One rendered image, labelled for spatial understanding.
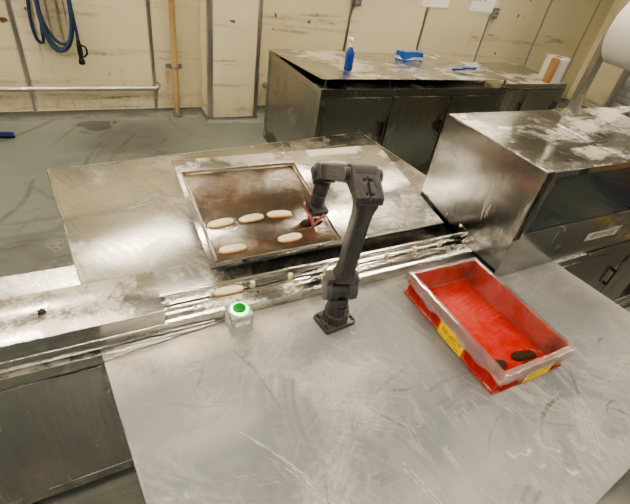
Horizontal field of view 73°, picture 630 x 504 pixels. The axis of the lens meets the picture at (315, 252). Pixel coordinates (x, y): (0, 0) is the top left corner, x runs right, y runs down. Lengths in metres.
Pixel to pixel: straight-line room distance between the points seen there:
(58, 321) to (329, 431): 0.78
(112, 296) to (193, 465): 0.53
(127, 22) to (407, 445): 4.36
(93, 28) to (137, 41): 0.38
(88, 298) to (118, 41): 3.72
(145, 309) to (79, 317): 0.17
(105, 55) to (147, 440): 4.12
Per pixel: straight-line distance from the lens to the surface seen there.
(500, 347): 1.58
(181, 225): 1.79
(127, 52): 4.87
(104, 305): 1.34
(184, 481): 1.12
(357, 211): 1.12
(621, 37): 2.28
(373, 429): 1.23
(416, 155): 3.98
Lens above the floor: 1.85
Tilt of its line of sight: 37 degrees down
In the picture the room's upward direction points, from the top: 10 degrees clockwise
